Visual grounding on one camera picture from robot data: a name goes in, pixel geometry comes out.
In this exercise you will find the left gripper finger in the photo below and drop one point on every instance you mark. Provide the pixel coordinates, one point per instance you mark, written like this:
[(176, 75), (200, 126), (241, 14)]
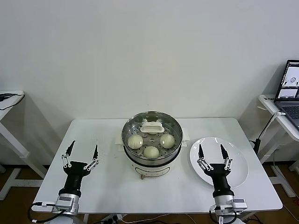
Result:
[(94, 157), (67, 154)]

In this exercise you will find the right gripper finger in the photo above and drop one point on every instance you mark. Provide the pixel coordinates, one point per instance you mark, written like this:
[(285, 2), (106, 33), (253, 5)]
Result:
[(202, 158), (226, 156)]

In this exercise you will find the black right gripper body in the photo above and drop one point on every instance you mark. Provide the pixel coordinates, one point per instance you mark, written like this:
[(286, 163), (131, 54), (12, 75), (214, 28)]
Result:
[(219, 177)]

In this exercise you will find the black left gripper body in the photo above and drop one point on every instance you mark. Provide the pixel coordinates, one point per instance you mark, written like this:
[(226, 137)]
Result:
[(76, 173)]

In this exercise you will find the round glass pot lid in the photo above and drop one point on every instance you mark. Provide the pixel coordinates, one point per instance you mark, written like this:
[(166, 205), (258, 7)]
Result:
[(151, 128)]

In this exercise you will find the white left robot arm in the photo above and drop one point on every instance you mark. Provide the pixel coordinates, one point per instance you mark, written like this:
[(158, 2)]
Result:
[(66, 219)]

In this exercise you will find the perforated steel steamer basket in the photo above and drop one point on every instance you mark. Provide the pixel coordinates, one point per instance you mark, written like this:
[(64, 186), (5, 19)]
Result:
[(151, 158)]

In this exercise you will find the round white plate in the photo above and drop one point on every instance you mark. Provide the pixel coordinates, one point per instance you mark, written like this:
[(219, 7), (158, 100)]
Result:
[(238, 163)]

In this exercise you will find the white electric pot base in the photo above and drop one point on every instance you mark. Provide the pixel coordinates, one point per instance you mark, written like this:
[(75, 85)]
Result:
[(151, 171)]

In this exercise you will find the white side table with laptop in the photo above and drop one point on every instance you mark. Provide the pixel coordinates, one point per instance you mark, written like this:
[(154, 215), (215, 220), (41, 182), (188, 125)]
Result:
[(273, 109)]

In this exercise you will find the open dark laptop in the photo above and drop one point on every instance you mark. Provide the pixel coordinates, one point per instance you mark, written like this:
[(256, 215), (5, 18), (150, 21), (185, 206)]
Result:
[(289, 107)]

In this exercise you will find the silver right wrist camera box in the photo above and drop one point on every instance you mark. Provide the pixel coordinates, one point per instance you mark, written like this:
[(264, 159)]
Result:
[(230, 205)]

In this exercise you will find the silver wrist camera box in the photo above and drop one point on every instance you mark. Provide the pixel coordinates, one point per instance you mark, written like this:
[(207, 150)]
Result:
[(67, 203), (230, 205)]

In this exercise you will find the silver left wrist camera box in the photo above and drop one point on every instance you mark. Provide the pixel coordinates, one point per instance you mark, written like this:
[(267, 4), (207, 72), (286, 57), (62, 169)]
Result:
[(67, 203)]

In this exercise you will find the white table leg frame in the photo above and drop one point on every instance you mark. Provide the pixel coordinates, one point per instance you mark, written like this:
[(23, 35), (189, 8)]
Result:
[(84, 218)]

